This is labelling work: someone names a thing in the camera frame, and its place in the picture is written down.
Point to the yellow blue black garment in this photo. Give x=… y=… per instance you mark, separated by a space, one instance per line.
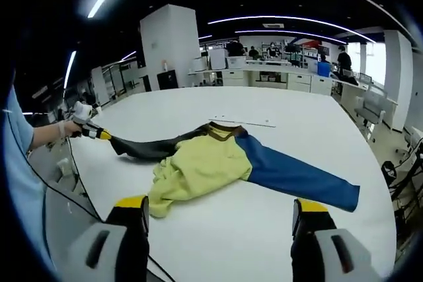
x=205 y=169

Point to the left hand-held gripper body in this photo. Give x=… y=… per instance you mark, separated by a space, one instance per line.
x=82 y=112

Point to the ceiling air vent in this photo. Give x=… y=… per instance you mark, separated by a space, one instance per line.
x=273 y=25

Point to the person's left hand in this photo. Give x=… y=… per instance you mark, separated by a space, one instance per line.
x=69 y=128

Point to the white chair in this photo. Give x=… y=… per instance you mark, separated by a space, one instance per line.
x=371 y=103

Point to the white counter row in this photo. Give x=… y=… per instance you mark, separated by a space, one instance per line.
x=234 y=79

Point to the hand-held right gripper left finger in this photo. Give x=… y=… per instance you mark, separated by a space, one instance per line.
x=119 y=245

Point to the white flat table plate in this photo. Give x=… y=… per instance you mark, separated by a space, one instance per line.
x=241 y=122

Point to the white panel board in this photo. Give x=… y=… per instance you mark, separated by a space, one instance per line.
x=218 y=59

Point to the white storage bin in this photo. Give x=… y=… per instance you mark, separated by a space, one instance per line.
x=236 y=62

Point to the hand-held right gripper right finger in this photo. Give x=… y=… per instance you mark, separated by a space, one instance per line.
x=324 y=252

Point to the black camera stand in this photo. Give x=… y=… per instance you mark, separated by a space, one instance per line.
x=409 y=176

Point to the blue storage bin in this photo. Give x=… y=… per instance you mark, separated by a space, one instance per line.
x=324 y=69

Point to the black cabinet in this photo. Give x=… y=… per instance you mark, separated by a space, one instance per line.
x=167 y=80

